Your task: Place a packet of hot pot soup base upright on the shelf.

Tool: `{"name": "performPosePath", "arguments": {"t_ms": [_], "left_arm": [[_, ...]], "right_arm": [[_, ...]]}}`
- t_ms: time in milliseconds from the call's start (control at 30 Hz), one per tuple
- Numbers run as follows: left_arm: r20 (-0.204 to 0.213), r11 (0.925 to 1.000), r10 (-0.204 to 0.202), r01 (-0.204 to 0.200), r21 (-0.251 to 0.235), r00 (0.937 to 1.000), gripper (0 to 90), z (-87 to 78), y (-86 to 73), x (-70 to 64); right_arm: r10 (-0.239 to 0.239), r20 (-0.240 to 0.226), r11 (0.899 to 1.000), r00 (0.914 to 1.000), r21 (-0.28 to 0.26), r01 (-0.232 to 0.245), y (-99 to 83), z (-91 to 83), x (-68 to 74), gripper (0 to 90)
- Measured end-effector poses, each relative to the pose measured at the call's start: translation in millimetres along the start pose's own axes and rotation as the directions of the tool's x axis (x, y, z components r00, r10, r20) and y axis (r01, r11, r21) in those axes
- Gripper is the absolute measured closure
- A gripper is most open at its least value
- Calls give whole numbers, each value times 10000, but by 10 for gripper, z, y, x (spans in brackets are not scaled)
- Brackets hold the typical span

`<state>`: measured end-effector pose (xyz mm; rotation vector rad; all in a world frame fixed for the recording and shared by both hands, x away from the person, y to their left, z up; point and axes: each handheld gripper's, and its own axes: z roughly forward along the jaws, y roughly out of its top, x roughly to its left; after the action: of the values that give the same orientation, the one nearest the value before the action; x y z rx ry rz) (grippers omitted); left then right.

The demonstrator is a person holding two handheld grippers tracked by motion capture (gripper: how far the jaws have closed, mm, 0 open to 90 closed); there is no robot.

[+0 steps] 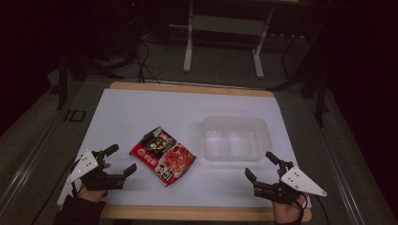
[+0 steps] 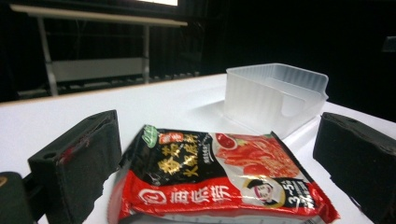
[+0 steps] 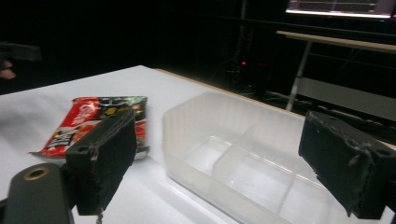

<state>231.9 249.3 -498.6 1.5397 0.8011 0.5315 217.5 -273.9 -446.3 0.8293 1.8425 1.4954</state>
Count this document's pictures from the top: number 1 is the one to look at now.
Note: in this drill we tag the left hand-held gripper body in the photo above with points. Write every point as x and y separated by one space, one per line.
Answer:
103 181

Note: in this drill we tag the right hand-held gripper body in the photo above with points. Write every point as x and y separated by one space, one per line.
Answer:
300 182

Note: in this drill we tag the red and black snack packet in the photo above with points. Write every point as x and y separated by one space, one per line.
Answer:
164 156

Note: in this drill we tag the clear plastic container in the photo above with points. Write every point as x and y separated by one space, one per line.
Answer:
234 139

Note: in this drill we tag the person's left hand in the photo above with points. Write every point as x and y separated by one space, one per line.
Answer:
92 195

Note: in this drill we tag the person's right hand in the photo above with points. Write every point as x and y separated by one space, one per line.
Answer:
287 212

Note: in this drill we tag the white table sheet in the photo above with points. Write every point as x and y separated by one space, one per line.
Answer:
140 106

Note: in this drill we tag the black metal stand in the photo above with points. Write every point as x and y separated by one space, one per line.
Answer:
319 93

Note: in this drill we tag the metal floor rail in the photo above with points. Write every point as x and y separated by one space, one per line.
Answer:
341 175
25 168

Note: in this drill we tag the black floor bracket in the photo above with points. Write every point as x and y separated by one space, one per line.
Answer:
75 115

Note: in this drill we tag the white metal table frame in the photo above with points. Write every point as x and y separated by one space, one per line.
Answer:
225 25

